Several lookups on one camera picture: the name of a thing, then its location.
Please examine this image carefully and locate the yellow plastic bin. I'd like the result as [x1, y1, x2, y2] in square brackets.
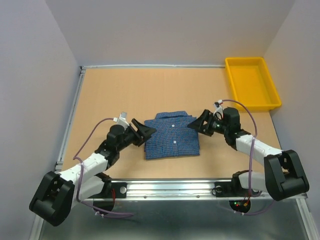
[225, 57, 282, 112]

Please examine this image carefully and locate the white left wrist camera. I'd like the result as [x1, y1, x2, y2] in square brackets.
[113, 111, 130, 130]

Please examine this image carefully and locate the aluminium front rail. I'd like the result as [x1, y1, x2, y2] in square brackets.
[74, 177, 308, 201]

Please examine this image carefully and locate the aluminium left side rail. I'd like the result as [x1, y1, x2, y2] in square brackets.
[53, 68, 86, 174]

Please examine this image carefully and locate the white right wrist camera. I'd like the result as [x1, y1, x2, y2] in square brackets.
[213, 99, 224, 120]

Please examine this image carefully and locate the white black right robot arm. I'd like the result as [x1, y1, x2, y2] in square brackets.
[188, 107, 310, 202]

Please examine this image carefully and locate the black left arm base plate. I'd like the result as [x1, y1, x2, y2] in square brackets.
[99, 181, 128, 199]

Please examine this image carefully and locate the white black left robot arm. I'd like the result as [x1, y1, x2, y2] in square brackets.
[29, 117, 156, 227]

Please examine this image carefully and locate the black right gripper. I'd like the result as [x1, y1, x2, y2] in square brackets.
[186, 109, 229, 137]

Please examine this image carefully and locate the blue checked long sleeve shirt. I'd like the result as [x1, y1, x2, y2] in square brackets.
[144, 111, 200, 160]

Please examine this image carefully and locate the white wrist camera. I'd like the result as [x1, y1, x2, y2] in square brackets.
[213, 99, 224, 120]
[113, 111, 130, 130]

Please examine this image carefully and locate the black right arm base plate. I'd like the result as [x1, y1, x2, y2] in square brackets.
[211, 181, 249, 198]

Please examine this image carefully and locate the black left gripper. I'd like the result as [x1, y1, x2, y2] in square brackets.
[116, 118, 156, 152]

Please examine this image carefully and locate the aluminium rail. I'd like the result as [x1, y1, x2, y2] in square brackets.
[80, 64, 225, 70]
[53, 68, 86, 174]
[74, 177, 308, 201]

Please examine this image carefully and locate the aluminium back rail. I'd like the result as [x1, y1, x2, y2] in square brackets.
[80, 64, 225, 70]

